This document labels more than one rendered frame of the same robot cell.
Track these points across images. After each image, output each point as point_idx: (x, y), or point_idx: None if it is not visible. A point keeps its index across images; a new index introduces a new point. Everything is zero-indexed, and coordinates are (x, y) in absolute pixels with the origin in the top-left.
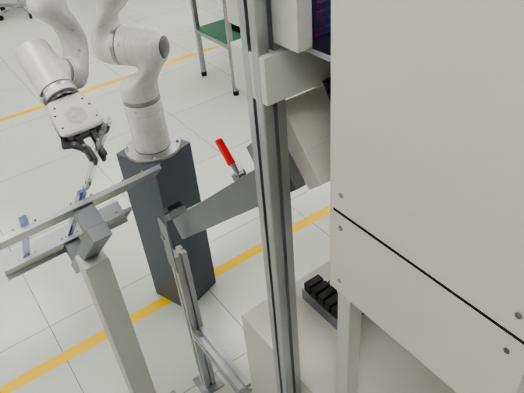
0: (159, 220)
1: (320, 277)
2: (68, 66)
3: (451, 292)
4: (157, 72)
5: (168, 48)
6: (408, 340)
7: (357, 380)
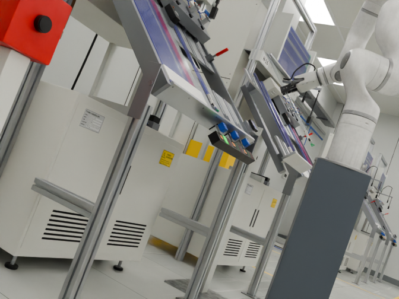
0: (256, 135)
1: (152, 115)
2: (333, 65)
3: None
4: (345, 85)
5: (344, 60)
6: None
7: (129, 99)
